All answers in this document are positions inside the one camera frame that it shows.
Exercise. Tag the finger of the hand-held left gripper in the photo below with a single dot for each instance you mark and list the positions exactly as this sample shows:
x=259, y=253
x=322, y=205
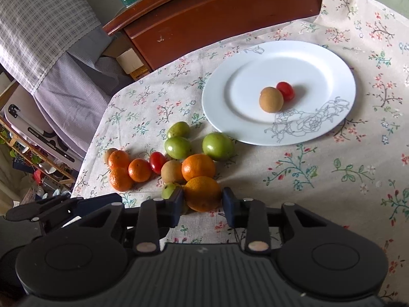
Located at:
x=38, y=209

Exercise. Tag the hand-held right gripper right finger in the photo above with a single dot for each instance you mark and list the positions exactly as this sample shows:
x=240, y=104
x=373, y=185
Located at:
x=231, y=209

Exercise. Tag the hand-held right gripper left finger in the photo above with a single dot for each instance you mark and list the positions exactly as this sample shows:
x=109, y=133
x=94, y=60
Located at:
x=174, y=206

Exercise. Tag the green jujube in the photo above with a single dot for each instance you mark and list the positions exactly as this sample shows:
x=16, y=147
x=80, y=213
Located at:
x=178, y=147
x=167, y=191
x=218, y=146
x=178, y=129

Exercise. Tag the large orange mandarin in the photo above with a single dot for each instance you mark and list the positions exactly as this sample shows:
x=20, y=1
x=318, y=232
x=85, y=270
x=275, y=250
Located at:
x=203, y=193
x=198, y=167

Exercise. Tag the brown longan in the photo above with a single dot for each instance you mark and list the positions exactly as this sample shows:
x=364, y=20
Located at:
x=172, y=171
x=108, y=154
x=271, y=99

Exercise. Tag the red cherry tomato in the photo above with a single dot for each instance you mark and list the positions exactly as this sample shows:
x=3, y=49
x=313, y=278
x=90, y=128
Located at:
x=157, y=162
x=286, y=89

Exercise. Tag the small orange mandarin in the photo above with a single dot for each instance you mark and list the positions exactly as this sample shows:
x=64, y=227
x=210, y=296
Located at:
x=119, y=159
x=139, y=170
x=120, y=179

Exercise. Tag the white floral plate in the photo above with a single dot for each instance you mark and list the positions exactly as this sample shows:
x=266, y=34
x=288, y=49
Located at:
x=313, y=70

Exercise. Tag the wooden rack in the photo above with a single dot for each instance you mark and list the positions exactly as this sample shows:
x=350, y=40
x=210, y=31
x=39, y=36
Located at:
x=35, y=156

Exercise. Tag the white hard case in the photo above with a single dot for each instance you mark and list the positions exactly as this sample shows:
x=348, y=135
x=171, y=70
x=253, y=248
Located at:
x=28, y=118

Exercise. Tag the floral tablecloth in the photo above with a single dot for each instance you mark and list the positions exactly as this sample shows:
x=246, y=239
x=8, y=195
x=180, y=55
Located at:
x=319, y=182

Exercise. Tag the lilac gingham bed skirt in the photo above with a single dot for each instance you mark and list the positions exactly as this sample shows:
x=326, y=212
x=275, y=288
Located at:
x=80, y=96

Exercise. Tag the cardboard box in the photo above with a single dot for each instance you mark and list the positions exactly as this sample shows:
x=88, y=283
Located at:
x=127, y=60

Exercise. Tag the checkered bed cover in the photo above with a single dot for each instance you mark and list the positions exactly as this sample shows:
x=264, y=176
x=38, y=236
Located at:
x=38, y=22

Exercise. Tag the brown wooden cabinet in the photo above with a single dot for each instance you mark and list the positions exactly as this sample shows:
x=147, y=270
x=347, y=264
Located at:
x=223, y=12

